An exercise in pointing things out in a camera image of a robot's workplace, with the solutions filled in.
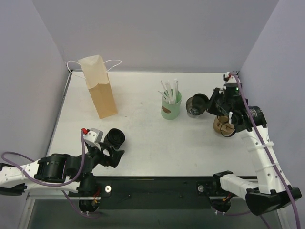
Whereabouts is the black coffee cup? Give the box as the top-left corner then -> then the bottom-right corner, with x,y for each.
186,93 -> 209,118

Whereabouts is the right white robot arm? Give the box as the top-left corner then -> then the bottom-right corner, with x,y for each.
206,83 -> 302,216

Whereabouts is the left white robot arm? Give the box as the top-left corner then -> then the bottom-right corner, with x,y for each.
0,143 -> 125,196

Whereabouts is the brown pulp cup carrier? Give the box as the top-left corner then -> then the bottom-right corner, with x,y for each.
213,116 -> 235,137

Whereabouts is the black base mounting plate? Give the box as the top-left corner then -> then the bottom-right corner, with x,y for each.
68,177 -> 233,211

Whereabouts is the green straw holder cup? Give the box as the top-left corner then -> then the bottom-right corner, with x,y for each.
161,91 -> 182,120

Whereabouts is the brown paper bag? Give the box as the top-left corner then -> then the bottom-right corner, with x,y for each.
73,55 -> 122,119

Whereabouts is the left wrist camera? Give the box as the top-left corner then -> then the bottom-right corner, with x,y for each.
81,128 -> 103,150

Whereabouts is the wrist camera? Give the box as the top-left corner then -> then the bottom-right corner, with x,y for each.
81,128 -> 103,150
223,72 -> 236,83

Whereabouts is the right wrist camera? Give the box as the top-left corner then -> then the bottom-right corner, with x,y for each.
223,72 -> 236,83

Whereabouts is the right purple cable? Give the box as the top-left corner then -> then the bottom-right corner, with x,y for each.
232,73 -> 301,229

